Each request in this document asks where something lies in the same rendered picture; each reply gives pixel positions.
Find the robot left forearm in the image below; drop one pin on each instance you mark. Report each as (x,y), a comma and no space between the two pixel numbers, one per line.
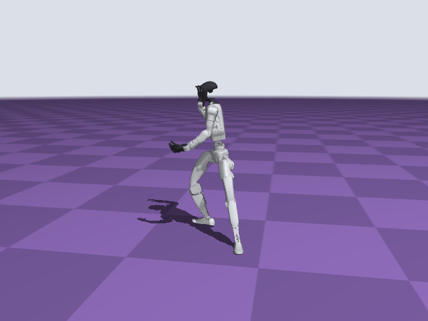
(196,142)

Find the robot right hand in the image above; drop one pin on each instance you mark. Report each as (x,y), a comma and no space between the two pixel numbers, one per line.
(201,95)

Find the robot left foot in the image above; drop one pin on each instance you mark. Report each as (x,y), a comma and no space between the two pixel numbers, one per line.
(238,249)

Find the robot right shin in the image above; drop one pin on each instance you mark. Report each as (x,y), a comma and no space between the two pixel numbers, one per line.
(200,202)

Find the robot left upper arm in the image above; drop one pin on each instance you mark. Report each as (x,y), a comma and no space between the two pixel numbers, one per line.
(212,112)

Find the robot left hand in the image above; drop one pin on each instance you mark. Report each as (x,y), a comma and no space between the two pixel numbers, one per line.
(177,147)

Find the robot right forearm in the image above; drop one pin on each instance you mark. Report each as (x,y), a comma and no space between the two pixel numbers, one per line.
(201,108)

